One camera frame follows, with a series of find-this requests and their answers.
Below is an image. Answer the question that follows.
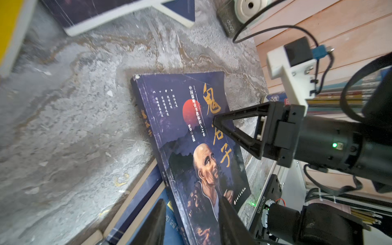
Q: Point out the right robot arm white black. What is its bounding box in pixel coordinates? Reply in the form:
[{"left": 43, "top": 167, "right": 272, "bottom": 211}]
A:
[{"left": 213, "top": 52, "right": 392, "bottom": 245}]

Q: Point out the yellow book left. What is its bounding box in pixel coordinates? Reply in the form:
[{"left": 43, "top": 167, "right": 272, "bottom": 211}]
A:
[{"left": 1, "top": 0, "right": 38, "bottom": 79}]

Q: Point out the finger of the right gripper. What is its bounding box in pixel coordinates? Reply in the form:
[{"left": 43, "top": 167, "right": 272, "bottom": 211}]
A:
[{"left": 212, "top": 102, "right": 276, "bottom": 160}]

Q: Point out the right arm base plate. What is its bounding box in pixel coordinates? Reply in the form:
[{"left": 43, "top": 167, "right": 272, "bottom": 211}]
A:
[{"left": 249, "top": 174, "right": 282, "bottom": 239}]

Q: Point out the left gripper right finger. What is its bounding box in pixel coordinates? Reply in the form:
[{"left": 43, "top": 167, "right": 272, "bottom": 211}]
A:
[{"left": 218, "top": 198, "right": 257, "bottom": 245}]

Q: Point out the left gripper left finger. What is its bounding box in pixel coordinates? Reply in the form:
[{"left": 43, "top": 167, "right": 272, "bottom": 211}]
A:
[{"left": 130, "top": 199, "right": 166, "bottom": 245}]

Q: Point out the purple book under blue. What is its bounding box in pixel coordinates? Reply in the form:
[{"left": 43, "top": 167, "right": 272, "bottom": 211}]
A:
[{"left": 83, "top": 160, "right": 162, "bottom": 245}]

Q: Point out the small blue book far right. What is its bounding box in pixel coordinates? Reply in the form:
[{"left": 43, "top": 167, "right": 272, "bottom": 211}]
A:
[{"left": 152, "top": 0, "right": 196, "bottom": 28}]

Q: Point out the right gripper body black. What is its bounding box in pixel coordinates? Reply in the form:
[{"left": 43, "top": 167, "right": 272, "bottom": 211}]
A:
[{"left": 262, "top": 102, "right": 306, "bottom": 168}]

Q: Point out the white tape roll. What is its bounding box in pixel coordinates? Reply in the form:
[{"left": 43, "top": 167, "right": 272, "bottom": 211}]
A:
[{"left": 216, "top": 0, "right": 273, "bottom": 39}]

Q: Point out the dark portrait book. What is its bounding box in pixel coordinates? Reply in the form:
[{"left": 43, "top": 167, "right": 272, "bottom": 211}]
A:
[
  {"left": 131, "top": 71, "right": 251, "bottom": 245},
  {"left": 42, "top": 0, "right": 152, "bottom": 37}
]

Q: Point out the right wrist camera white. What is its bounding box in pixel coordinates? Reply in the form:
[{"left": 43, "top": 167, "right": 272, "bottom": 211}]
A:
[{"left": 266, "top": 37, "right": 334, "bottom": 107}]

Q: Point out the blue book bottom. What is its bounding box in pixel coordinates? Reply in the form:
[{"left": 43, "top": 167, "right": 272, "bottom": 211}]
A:
[{"left": 112, "top": 182, "right": 185, "bottom": 245}]

